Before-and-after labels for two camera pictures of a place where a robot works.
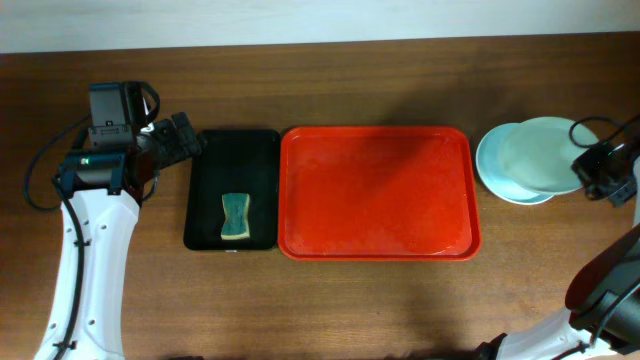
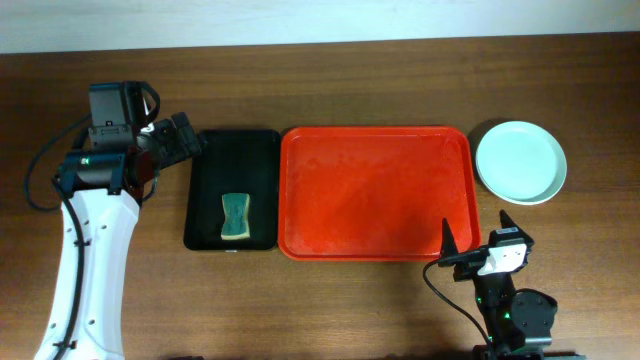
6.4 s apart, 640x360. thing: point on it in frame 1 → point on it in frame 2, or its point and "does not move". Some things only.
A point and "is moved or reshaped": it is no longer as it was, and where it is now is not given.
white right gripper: (578, 167) → (449, 246)
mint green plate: (539, 154) is moved or reshaped
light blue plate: (497, 177) → (522, 185)
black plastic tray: (243, 162) does not move
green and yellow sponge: (236, 207) does not move
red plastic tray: (379, 194) does not move
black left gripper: (177, 150) does not move
